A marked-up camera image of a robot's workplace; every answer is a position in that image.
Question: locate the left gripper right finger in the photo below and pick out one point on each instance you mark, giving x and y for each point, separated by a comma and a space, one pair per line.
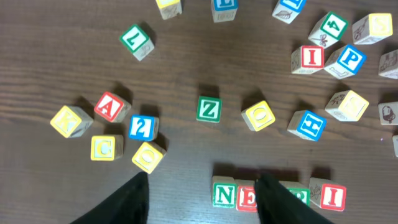
276, 205

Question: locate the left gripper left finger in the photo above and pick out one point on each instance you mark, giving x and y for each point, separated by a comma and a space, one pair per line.
128, 204

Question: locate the red E block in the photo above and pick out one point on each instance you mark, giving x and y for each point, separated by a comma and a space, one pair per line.
246, 196

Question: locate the green R block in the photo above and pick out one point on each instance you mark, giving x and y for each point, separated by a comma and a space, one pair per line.
298, 190

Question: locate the green N block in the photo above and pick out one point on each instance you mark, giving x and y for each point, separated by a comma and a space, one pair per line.
224, 192

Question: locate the red 1 block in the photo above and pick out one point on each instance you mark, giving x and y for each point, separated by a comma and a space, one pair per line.
327, 194

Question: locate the blue P block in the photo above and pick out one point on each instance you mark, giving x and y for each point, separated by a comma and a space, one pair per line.
345, 62

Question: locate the yellow block bottom left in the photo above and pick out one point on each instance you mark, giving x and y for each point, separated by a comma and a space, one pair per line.
148, 156

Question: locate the yellow C block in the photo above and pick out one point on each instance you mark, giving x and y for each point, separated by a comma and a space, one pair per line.
106, 147

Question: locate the blue 2 block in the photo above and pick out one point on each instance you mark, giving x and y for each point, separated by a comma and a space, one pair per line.
143, 128

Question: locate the blue E block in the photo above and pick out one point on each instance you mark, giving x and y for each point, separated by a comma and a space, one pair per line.
307, 125

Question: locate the red A block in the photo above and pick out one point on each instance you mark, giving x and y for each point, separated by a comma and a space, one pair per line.
112, 107

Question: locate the yellow block far left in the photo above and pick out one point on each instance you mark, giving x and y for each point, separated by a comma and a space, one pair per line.
71, 121

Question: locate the green Z block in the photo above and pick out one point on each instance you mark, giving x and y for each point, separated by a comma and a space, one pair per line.
209, 109

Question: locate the yellow S block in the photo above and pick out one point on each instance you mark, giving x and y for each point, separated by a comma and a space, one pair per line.
347, 106

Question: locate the yellow block right centre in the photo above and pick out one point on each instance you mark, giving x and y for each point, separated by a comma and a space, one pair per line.
388, 113

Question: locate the red I block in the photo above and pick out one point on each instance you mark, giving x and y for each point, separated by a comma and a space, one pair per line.
307, 59

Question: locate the green L block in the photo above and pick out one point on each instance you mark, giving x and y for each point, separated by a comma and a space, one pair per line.
137, 42

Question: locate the green 4 block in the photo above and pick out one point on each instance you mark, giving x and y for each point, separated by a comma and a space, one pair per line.
328, 30

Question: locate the blue tilted L block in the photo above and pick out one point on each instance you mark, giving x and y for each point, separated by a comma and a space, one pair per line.
287, 10

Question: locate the yellow block top centre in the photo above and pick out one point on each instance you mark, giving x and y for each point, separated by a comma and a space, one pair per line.
372, 28

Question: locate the plain yellow block top left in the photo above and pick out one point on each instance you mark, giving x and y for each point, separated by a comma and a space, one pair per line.
169, 8

